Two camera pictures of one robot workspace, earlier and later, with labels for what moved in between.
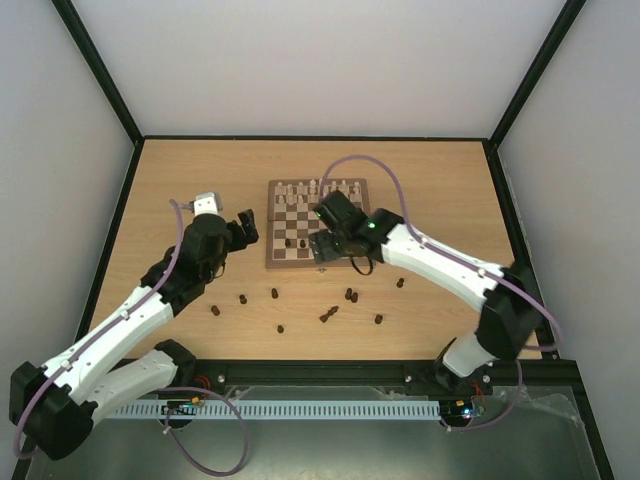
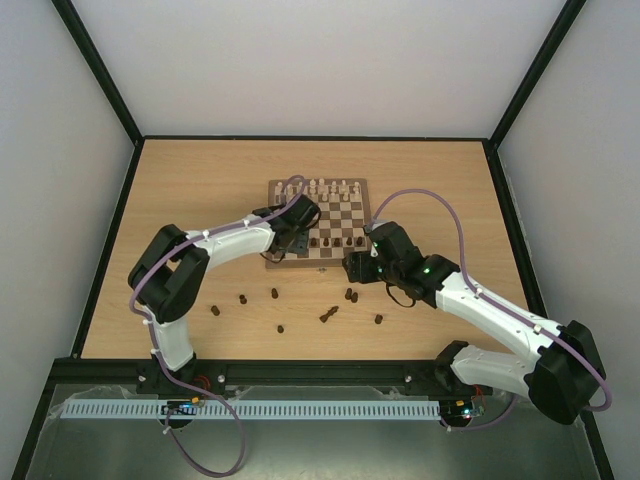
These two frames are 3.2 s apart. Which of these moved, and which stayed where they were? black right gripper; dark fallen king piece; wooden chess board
Moved: black right gripper
Stayed: dark fallen king piece; wooden chess board
